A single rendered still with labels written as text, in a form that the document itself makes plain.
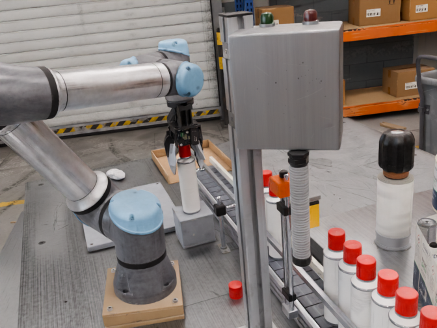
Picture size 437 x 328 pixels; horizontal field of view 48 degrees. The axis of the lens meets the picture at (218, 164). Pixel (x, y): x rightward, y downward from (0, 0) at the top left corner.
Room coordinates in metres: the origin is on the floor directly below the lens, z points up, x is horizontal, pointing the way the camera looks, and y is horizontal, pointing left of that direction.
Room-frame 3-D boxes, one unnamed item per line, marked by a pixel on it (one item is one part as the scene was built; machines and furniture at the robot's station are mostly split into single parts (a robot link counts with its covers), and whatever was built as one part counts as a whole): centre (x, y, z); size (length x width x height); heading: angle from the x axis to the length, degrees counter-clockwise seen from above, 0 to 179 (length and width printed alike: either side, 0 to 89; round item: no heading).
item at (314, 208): (0.88, -0.18, 1.09); 0.03 x 0.01 x 0.06; 107
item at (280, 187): (0.86, -0.15, 1.05); 0.10 x 0.04 x 0.33; 107
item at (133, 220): (1.01, 0.20, 1.04); 0.13 x 0.12 x 0.14; 43
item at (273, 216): (1.08, -0.13, 0.98); 0.05 x 0.05 x 0.20
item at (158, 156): (1.88, 0.11, 0.85); 0.30 x 0.26 x 0.04; 17
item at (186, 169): (1.29, 0.09, 1.02); 0.05 x 0.05 x 0.20
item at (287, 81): (0.80, -0.13, 1.38); 0.17 x 0.10 x 0.19; 72
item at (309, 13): (0.81, -0.17, 1.49); 0.03 x 0.03 x 0.02
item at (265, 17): (0.83, -0.10, 1.49); 0.03 x 0.03 x 0.02
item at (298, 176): (0.74, -0.13, 1.18); 0.04 x 0.04 x 0.21
